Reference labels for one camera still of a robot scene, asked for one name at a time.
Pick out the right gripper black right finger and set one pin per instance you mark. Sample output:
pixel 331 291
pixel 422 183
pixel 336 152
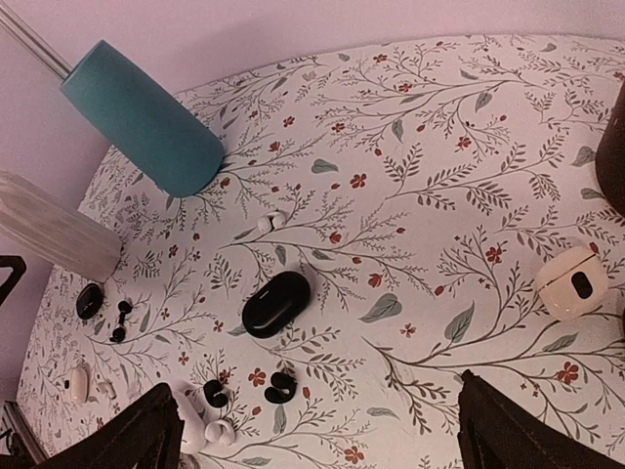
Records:
pixel 495 432

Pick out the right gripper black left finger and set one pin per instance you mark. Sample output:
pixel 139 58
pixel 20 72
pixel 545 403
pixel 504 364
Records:
pixel 146 434

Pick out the black oval charging case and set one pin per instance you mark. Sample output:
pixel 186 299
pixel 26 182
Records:
pixel 276 304

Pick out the white open charging case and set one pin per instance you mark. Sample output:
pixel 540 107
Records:
pixel 193 438

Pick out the small white earbud case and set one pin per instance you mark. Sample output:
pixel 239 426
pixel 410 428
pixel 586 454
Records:
pixel 77 385

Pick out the small black earbud case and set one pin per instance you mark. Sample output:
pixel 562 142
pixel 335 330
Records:
pixel 89 301

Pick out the cream earbud case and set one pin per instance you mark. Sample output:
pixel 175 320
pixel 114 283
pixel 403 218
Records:
pixel 572 284

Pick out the white stem earbud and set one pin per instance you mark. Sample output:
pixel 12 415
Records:
pixel 106 388

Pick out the white clip earbud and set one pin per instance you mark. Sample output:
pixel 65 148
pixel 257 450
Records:
pixel 220 432

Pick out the black stem earbud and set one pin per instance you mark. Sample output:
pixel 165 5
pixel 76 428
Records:
pixel 124 307
pixel 119 332

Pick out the floral table cloth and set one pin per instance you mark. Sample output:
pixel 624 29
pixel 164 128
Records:
pixel 424 185

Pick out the clear plastic cup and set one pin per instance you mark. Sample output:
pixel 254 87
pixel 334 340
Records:
pixel 65 237

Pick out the white earbud on cloth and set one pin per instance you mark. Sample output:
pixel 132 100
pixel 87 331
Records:
pixel 271 221

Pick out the teal cup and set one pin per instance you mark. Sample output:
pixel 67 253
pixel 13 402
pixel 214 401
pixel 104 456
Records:
pixel 145 122

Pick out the dark brown tall cup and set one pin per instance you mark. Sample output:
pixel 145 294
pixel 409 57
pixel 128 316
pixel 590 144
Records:
pixel 610 161

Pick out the left aluminium frame post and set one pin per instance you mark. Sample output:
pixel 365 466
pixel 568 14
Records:
pixel 33 42

